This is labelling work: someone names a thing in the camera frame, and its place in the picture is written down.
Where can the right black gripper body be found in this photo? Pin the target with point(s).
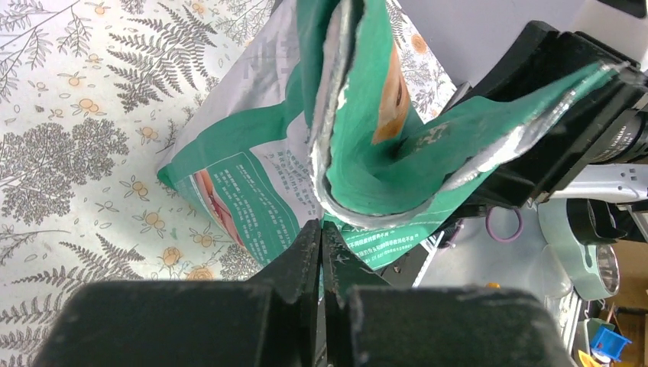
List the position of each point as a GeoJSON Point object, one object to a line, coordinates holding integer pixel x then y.
{"type": "Point", "coordinates": [605, 126]}

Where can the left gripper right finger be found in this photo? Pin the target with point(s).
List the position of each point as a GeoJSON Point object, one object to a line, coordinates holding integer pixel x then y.
{"type": "Point", "coordinates": [372, 323]}

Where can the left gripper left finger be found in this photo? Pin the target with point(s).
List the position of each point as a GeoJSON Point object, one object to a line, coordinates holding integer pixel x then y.
{"type": "Point", "coordinates": [267, 320]}

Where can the green silver pet food bag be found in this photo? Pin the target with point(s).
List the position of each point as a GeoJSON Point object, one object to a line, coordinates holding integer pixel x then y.
{"type": "Point", "coordinates": [314, 120]}

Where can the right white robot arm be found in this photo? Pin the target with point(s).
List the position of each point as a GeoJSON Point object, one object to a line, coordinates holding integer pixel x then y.
{"type": "Point", "coordinates": [612, 182]}

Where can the floral table mat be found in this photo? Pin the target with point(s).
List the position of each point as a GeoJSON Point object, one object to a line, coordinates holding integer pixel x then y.
{"type": "Point", "coordinates": [147, 140]}

